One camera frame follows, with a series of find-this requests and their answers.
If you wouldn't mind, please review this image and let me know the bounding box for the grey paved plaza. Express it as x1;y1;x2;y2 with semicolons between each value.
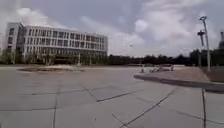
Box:
0;65;224;128

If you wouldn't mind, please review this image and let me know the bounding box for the row of dark trees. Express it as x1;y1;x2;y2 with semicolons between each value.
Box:
0;47;224;67

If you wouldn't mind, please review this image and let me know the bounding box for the white multi-storey building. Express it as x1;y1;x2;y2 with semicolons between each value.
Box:
4;22;109;65

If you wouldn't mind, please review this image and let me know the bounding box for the low round planter bed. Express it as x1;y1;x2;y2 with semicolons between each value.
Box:
16;64;85;73

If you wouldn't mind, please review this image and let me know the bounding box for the raised paved platform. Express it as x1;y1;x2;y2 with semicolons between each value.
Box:
133;66;224;93

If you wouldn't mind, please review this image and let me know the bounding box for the short lamp pole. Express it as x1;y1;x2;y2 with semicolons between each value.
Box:
196;29;206;69

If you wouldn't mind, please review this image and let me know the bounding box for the tall lamp pole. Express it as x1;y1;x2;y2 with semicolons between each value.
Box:
199;15;212;72

